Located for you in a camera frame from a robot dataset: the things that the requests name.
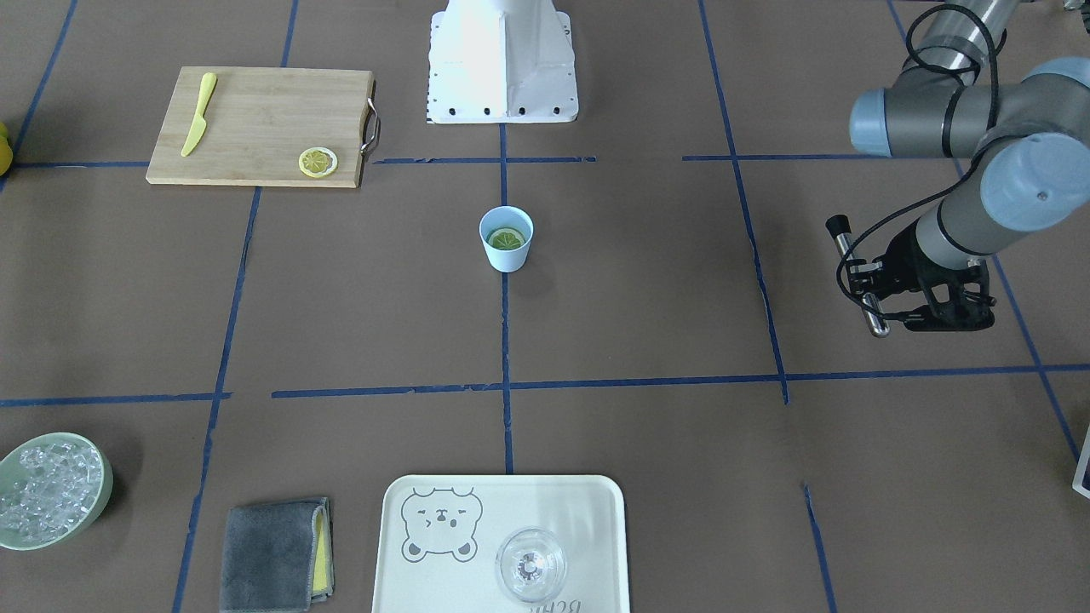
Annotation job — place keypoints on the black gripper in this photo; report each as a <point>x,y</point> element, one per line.
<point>904,256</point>

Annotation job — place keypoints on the steel muddler black tip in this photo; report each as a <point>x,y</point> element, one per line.
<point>860,275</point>

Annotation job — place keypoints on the yellow lemon slice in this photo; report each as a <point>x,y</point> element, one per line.
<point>506,238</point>
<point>317,162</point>

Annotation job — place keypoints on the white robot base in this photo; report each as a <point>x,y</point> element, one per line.
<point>501,62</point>

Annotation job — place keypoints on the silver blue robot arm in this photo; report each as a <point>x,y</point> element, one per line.
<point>1027,148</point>

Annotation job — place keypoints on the light blue cup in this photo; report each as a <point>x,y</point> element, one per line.
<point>506,261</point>

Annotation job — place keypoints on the whole yellow lemon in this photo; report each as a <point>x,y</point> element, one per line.
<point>6,151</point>

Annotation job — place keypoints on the clear wine glass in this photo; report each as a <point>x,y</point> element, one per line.
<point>531,566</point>

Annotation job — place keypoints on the cream bear tray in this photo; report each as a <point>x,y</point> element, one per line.
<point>440,536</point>

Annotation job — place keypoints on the wooden cutting board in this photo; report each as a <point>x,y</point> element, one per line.
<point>260,119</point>

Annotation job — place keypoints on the grey folded cloth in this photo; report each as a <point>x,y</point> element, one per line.
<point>277,557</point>

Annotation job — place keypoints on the yellow plastic knife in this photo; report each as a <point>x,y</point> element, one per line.
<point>199,124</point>

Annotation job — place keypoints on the green bowl of ice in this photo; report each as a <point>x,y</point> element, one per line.
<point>52,488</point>

